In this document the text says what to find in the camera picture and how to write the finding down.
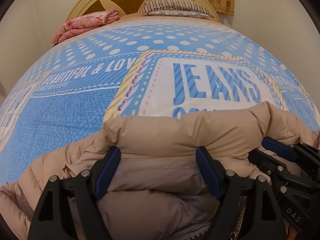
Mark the blue and pink bedspread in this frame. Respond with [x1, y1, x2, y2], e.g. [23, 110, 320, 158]
[1, 16, 319, 184]

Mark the beige quilted puffer jacket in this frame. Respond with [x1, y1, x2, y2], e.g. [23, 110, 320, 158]
[1, 102, 319, 239]

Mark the striped pillow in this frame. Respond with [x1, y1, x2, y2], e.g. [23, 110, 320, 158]
[141, 0, 214, 18]

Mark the folded pink floral blanket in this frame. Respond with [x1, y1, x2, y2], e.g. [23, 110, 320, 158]
[51, 9, 120, 44]

